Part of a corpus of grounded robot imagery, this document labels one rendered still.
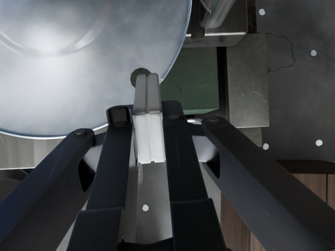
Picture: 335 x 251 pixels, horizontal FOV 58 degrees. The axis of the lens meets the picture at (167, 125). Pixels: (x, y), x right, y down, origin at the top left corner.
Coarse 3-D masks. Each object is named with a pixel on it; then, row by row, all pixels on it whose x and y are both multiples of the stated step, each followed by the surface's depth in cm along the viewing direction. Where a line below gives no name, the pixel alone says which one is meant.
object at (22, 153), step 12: (96, 132) 30; (0, 144) 30; (12, 144) 30; (24, 144) 30; (36, 144) 30; (48, 144) 30; (0, 156) 30; (12, 156) 30; (24, 156) 30; (36, 156) 30; (0, 168) 30; (12, 168) 30; (24, 168) 30
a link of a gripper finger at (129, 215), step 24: (120, 120) 14; (120, 144) 13; (120, 168) 11; (96, 192) 10; (120, 192) 10; (96, 216) 8; (120, 216) 8; (72, 240) 7; (96, 240) 7; (120, 240) 8
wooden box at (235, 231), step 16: (288, 160) 106; (304, 160) 107; (320, 160) 108; (304, 176) 74; (320, 176) 74; (320, 192) 74; (224, 208) 102; (224, 224) 102; (240, 224) 82; (224, 240) 101; (240, 240) 82; (256, 240) 74
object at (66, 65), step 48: (0, 0) 29; (48, 0) 30; (96, 0) 30; (144, 0) 30; (0, 48) 30; (48, 48) 29; (96, 48) 30; (144, 48) 30; (0, 96) 30; (48, 96) 30; (96, 96) 30
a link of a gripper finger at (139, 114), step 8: (136, 80) 20; (144, 80) 20; (136, 88) 19; (144, 88) 18; (136, 96) 17; (144, 96) 17; (136, 104) 16; (144, 104) 16; (136, 112) 15; (144, 112) 15; (136, 120) 15; (144, 120) 15; (136, 128) 15; (144, 128) 15; (136, 136) 16; (144, 136) 15; (144, 144) 16; (144, 152) 16; (144, 160) 16; (152, 160) 16
